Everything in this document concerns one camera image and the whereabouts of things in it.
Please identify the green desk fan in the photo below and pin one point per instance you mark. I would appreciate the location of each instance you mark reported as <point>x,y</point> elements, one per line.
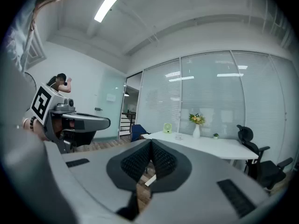
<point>167,128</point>

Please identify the white table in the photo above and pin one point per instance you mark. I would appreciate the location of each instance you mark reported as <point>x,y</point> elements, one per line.
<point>210,90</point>

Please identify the small potted plant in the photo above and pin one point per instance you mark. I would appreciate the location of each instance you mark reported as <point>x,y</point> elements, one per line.
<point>215,136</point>

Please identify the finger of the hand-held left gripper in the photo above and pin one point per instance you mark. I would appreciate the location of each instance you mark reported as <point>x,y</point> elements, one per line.
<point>95,124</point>
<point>81,137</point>

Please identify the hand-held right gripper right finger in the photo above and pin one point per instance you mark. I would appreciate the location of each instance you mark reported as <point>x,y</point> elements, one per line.
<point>205,190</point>

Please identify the person's left hand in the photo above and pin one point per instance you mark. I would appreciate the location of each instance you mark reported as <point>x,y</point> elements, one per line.
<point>39,130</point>

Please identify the black office chair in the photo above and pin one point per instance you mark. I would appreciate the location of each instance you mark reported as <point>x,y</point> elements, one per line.
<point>264,169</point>

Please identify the white vase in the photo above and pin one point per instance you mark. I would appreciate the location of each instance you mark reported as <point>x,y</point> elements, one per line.
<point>196,132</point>

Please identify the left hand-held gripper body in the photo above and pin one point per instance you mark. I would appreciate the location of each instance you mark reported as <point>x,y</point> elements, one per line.
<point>40,104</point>

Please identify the small white case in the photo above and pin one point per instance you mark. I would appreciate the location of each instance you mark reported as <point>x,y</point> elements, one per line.
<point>178,136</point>

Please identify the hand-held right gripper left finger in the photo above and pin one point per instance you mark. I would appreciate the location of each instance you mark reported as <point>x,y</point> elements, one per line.
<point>81,176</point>

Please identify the ceiling light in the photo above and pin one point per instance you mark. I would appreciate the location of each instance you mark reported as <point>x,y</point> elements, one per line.
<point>105,7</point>

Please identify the yellow flower bouquet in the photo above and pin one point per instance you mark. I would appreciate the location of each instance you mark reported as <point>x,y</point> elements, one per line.
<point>197,119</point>

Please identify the white wall sign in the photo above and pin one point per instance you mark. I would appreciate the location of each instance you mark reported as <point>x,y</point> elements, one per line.
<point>111,97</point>

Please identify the black standing fan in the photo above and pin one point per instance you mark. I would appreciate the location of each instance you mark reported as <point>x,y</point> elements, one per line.
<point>31,80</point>

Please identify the black stair railing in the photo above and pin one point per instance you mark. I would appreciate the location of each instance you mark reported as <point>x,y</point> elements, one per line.
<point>128,120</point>

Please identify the person in printed t-shirt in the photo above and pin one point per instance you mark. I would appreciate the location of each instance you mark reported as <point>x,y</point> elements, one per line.
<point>16,38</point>

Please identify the blue chair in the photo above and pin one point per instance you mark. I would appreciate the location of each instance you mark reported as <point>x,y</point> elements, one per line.
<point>137,132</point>

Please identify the person's left forearm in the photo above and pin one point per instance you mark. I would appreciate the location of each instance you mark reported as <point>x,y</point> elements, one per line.
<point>26,123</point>

